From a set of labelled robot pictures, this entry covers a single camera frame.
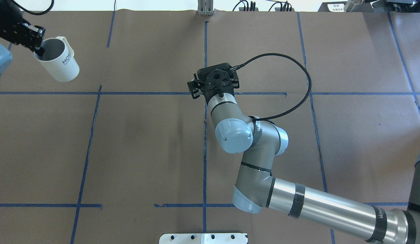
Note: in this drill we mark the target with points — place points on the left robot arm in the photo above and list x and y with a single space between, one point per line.
5 55

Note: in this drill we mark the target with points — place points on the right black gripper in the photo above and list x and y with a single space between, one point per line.
193 88

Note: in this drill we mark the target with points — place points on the aluminium frame post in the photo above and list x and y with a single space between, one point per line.
205 7

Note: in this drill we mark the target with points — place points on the white HOME mug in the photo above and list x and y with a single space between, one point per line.
58 59

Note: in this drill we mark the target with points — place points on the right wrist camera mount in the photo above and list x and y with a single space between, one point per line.
217 72

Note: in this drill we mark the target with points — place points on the small metal cup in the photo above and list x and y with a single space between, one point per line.
352 6

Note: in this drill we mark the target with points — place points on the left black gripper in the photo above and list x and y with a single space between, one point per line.
7 23

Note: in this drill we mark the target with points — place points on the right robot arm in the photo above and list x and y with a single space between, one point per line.
359 146

